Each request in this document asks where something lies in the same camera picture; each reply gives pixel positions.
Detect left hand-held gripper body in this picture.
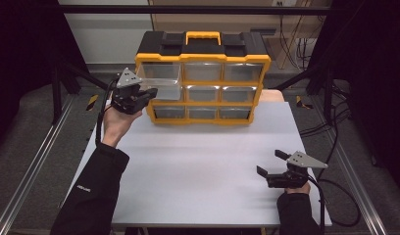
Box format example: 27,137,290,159
110,67,150,116

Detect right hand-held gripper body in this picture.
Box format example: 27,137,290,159
266,150,328,189

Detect clear plastic drawer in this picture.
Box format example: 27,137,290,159
135,63,182,101

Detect yellow black drawer organizer cabinet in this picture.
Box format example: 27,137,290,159
134,30,272,126

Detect person's right hand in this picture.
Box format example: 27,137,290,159
283,181,312,196

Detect person's left hand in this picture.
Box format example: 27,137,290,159
101,106,143,149

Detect yellow black striped tape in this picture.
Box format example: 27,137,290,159
85,94,100,112
295,95,314,111

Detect set of small clear drawers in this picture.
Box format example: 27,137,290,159
153,62,265,120

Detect light wooden board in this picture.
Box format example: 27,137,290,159
260,89,285,103

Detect black metal crossbar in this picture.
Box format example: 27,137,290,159
59,4,331,16

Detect black curtain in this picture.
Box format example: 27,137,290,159
319,0,400,187
0,0,91,148

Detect light wooden cabinet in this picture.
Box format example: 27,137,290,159
150,0,333,70

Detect black floor cables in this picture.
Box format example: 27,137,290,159
299,81,353,138

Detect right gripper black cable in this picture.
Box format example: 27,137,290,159
306,174,326,235

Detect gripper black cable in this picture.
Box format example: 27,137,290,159
306,174,326,235
94,77,121,146

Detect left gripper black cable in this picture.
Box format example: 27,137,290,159
94,77,121,146

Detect black metal frame stand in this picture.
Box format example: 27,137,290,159
273,63,334,125
50,62,116,125

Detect black floor cable loop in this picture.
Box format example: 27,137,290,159
319,177,363,228

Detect aluminium floor rail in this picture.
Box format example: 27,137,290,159
310,97,388,235
0,94,76,235

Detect bundle of hanging cables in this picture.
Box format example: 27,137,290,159
278,14,320,71

